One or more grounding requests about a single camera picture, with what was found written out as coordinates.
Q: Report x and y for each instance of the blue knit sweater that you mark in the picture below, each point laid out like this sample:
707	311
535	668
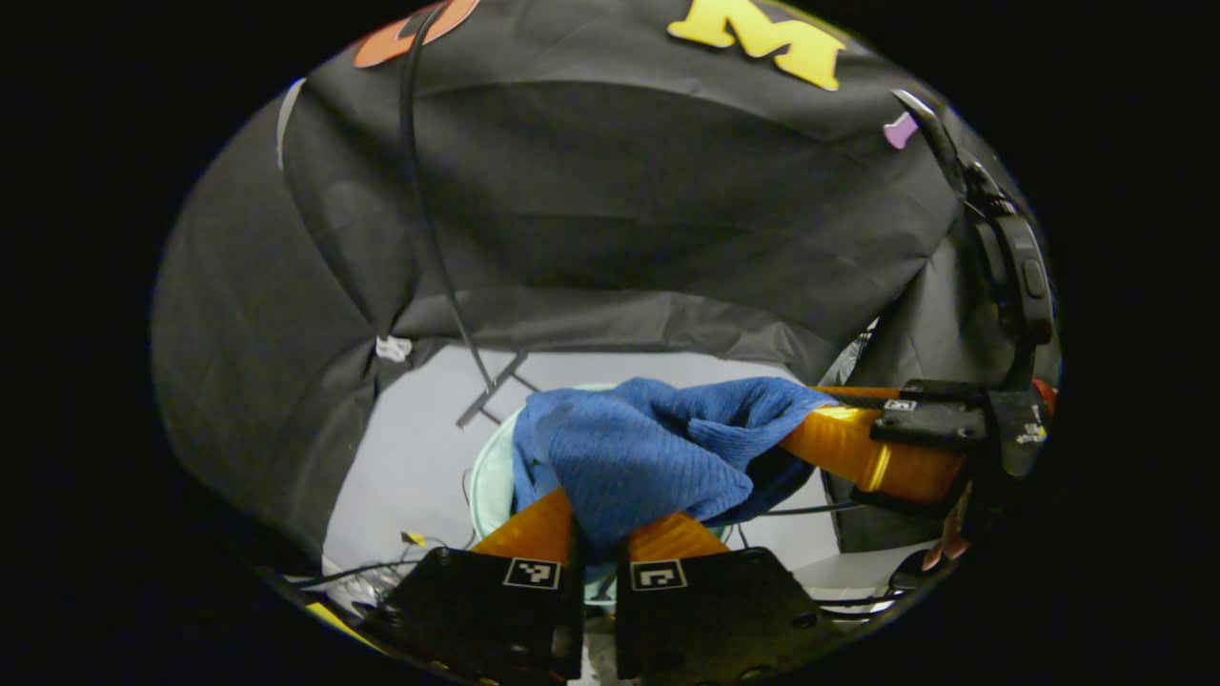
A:
648	448

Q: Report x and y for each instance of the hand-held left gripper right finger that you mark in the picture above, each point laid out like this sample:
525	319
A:
705	610

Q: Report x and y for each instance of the mint green laundry hamper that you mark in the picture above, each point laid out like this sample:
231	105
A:
491	486

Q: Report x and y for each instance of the small white tie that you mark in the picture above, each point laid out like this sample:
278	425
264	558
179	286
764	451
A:
394	349

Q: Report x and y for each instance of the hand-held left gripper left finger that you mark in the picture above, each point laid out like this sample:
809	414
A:
477	610

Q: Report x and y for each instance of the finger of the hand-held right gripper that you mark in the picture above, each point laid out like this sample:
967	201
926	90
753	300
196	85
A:
939	424
886	467

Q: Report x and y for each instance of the black clothes rack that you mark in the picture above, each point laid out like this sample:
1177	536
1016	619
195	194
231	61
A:
491	390

